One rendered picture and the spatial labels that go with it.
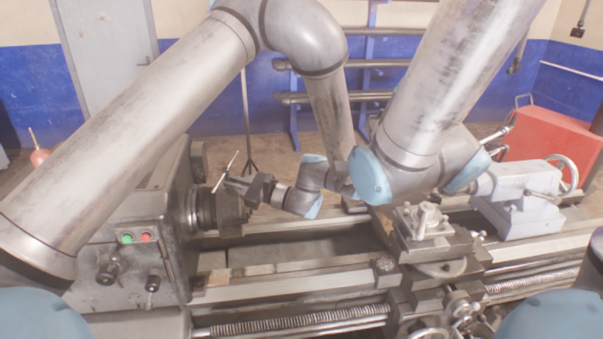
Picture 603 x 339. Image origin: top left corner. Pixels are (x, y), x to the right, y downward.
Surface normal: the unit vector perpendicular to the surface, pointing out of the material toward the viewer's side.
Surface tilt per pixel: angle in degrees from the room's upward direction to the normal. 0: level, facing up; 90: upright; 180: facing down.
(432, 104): 102
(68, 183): 52
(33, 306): 5
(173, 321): 32
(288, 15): 70
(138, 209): 45
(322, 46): 90
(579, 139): 90
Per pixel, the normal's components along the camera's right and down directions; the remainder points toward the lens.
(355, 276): 0.10, -0.44
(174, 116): 0.83, 0.21
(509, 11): -0.11, 0.73
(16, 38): 0.15, 0.47
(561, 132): -0.88, 0.22
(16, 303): 0.09, -0.85
